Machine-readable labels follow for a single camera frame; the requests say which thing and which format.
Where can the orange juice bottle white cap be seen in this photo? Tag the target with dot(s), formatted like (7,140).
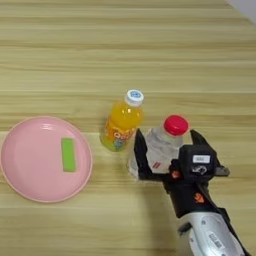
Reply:
(121,126)

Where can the pink round plate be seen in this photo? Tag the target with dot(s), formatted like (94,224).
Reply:
(33,166)

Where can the clear water bottle red cap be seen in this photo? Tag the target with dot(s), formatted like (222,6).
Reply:
(163,146)

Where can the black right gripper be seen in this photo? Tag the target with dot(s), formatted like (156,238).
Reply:
(190,198)

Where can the black box with white label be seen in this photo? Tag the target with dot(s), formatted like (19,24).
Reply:
(198,163)

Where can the green rectangular block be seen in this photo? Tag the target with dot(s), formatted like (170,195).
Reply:
(68,155)

